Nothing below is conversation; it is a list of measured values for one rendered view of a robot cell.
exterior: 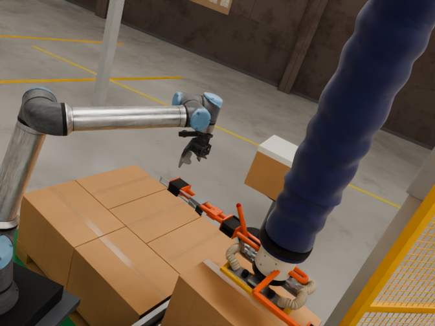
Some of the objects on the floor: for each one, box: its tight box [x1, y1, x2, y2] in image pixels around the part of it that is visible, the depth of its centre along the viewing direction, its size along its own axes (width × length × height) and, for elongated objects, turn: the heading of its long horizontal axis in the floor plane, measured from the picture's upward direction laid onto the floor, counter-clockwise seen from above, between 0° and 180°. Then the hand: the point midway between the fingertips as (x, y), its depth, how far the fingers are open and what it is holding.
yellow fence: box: [339, 184, 435, 326], centre depth 204 cm, size 87×10×210 cm, turn 73°
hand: (188, 163), depth 186 cm, fingers open, 14 cm apart
